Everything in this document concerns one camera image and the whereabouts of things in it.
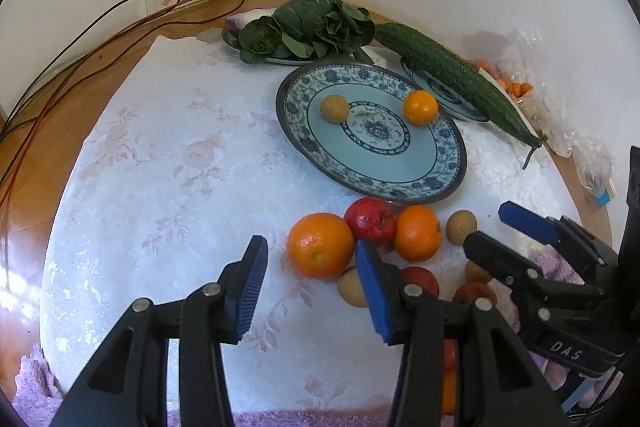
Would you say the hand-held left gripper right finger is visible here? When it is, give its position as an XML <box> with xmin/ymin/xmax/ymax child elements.
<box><xmin>354</xmin><ymin>237</ymin><xmax>571</xmax><ymax>427</ymax></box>

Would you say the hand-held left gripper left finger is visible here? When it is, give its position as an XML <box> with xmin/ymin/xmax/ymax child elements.
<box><xmin>50</xmin><ymin>234</ymin><xmax>271</xmax><ymax>427</ymax></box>

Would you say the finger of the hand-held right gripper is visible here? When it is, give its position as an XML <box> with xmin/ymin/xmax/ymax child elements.
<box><xmin>498</xmin><ymin>201</ymin><xmax>621</xmax><ymax>288</ymax></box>
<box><xmin>462</xmin><ymin>231</ymin><xmax>607</xmax><ymax>334</ymax></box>

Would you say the brown round fruit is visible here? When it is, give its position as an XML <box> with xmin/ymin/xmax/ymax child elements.
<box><xmin>465</xmin><ymin>259</ymin><xmax>495</xmax><ymax>285</ymax></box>
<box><xmin>320</xmin><ymin>94</ymin><xmax>350</xmax><ymax>124</ymax></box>
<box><xmin>336</xmin><ymin>266</ymin><xmax>371</xmax><ymax>309</ymax></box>
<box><xmin>446</xmin><ymin>210</ymin><xmax>478</xmax><ymax>247</ymax></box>

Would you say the large orange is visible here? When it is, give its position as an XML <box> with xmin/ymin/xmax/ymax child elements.
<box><xmin>286</xmin><ymin>213</ymin><xmax>357</xmax><ymax>280</ymax></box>

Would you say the large blue floral plate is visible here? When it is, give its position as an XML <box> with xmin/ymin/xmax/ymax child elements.
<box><xmin>276</xmin><ymin>61</ymin><xmax>468</xmax><ymax>204</ymax></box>

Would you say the blue yellow packet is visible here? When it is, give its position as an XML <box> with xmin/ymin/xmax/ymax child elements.
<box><xmin>595</xmin><ymin>179</ymin><xmax>617</xmax><ymax>208</ymax></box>

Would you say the clear plastic bag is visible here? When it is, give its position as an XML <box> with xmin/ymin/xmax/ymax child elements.
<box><xmin>462</xmin><ymin>27</ymin><xmax>616</xmax><ymax>202</ymax></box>

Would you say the white floral tablecloth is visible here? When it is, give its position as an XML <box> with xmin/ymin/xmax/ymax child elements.
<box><xmin>42</xmin><ymin>34</ymin><xmax>583</xmax><ymax>415</ymax></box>

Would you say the pile of small oranges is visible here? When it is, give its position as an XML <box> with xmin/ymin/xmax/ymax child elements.
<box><xmin>475</xmin><ymin>59</ymin><xmax>535</xmax><ymax>102</ymax></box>

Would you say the small blue floral plate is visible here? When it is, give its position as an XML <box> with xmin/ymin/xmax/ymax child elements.
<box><xmin>400</xmin><ymin>57</ymin><xmax>493</xmax><ymax>124</ymax></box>

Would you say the green cucumber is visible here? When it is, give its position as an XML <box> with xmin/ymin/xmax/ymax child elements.
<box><xmin>375</xmin><ymin>23</ymin><xmax>548</xmax><ymax>170</ymax></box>

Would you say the purple fleece blanket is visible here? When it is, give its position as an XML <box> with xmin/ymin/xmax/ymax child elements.
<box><xmin>12</xmin><ymin>252</ymin><xmax>621</xmax><ymax>427</ymax></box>

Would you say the bunch of leafy greens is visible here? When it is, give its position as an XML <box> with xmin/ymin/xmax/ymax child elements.
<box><xmin>237</xmin><ymin>0</ymin><xmax>376</xmax><ymax>64</ymax></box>

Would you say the white purple vegetable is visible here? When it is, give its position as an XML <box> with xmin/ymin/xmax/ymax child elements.
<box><xmin>225</xmin><ymin>8</ymin><xmax>277</xmax><ymax>30</ymax></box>

